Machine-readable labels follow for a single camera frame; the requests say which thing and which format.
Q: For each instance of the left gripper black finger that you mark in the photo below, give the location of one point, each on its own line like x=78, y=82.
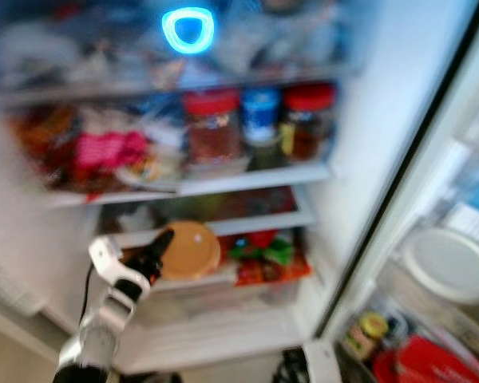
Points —
x=160, y=251

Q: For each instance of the beige round bowl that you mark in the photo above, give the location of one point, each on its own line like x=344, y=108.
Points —
x=191, y=251

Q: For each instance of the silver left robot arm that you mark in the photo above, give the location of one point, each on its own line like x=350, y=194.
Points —
x=100, y=331

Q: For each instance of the clear fridge drawer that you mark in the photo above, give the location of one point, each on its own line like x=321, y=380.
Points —
x=263, y=203

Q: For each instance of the white fridge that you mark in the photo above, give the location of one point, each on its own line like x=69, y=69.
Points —
x=375, y=120

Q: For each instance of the red and green food package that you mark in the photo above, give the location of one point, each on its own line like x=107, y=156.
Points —
x=271, y=257

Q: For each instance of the pink food package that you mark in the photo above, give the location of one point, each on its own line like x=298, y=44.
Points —
x=109, y=149

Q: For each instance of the wide red lid jar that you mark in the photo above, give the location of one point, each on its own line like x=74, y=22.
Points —
x=211, y=129

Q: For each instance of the red brown food package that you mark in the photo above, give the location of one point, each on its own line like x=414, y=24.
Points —
x=44, y=144

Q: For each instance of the blue lid jar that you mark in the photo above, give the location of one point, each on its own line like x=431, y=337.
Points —
x=261, y=118

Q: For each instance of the red lid jar yellow label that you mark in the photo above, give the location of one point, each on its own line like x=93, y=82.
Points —
x=307, y=121

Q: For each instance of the clear bagged food pile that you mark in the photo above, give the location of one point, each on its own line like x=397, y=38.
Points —
x=287, y=40

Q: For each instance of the red container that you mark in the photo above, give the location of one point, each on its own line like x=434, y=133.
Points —
x=427, y=363

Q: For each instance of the white round lid container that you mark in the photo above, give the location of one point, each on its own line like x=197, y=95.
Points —
x=451, y=265

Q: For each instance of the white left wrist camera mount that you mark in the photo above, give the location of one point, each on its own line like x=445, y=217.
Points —
x=106, y=255

